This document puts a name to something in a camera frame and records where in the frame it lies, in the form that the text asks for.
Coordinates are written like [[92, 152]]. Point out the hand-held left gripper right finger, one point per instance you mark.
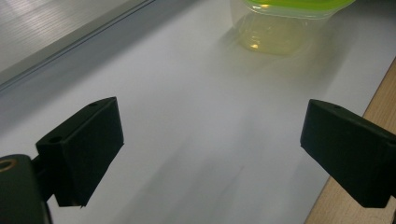
[[348, 152]]

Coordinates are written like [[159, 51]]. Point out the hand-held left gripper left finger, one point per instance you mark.
[[84, 149]]

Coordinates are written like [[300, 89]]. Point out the green lidded plastic container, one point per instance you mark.
[[280, 25]]

